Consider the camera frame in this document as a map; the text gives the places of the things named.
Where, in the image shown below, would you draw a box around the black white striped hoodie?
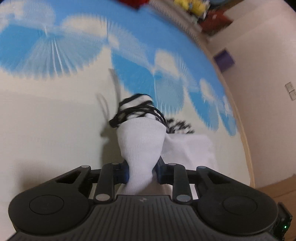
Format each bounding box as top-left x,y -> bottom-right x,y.
109,94 -> 218,195

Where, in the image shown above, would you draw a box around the blue white patterned bedspread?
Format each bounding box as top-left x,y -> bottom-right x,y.
1,1 -> 250,240

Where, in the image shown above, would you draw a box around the purple box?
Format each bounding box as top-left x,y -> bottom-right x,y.
214,49 -> 235,72

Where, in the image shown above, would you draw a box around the dark red plush cushion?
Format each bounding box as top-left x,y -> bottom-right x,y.
200,10 -> 233,36

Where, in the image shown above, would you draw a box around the yellow plush toys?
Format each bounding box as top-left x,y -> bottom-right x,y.
174,0 -> 210,16

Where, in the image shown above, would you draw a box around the red folded blanket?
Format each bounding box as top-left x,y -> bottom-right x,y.
119,0 -> 149,9

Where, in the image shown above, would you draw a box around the white wall socket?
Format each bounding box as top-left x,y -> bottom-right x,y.
285,82 -> 296,101

